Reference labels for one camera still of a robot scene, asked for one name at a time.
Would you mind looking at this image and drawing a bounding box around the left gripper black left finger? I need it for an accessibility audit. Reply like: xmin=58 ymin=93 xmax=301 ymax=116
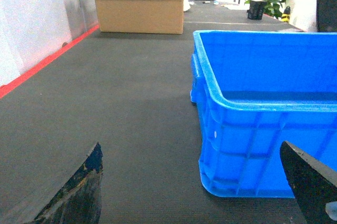
xmin=32 ymin=143 xmax=103 ymax=223

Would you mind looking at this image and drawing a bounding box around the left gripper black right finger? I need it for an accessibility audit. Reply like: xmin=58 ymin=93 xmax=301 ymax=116
xmin=280 ymin=141 xmax=336 ymax=223

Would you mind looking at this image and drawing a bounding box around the blue plastic crate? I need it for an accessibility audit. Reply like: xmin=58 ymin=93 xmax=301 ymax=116
xmin=190 ymin=30 xmax=336 ymax=198

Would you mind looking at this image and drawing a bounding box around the large open cardboard box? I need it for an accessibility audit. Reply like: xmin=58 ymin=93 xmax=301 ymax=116
xmin=95 ymin=0 xmax=184 ymax=34

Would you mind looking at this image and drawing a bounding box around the black and yellow bottle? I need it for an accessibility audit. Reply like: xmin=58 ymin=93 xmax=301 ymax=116
xmin=281 ymin=6 xmax=291 ymax=23

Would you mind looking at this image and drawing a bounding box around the black equipment at right edge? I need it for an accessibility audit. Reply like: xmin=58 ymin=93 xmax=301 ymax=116
xmin=316 ymin=0 xmax=336 ymax=32

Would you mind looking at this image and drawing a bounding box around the black mesh pen holder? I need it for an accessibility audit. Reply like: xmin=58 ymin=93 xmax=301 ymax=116
xmin=247 ymin=0 xmax=267 ymax=21

